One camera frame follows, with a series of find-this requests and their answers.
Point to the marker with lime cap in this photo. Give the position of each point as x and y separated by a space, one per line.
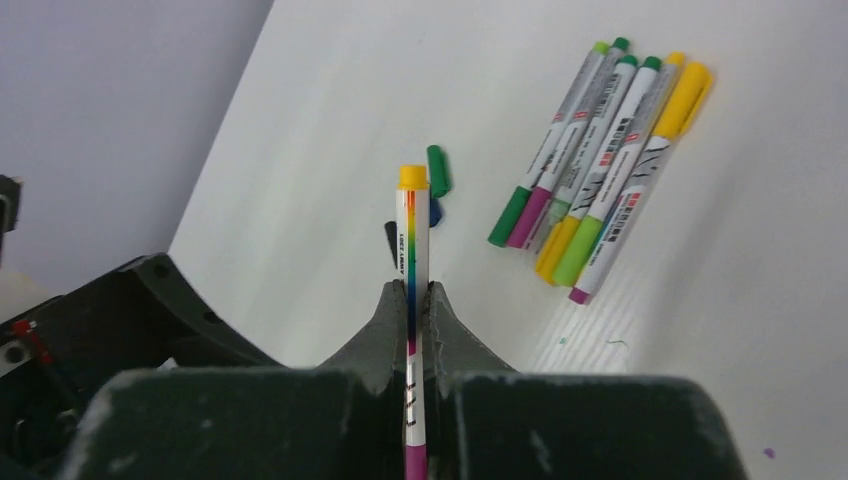
665 112

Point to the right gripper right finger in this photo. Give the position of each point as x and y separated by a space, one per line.
487 420

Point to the blue pen cap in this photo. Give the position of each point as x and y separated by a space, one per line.
435 212

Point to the marker with clear cap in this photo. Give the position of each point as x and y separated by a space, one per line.
594 114

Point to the marker with magenta cap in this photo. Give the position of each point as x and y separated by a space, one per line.
565 133

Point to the marker with yellow cap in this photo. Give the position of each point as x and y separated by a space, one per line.
562 233

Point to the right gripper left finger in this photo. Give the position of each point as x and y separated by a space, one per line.
340 420

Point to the marker with purple cap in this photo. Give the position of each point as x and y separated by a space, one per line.
412 219

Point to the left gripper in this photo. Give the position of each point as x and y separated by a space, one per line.
56 355

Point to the black pen cap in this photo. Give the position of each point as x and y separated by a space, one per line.
390 230

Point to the marker with green cap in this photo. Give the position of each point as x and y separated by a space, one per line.
521 194

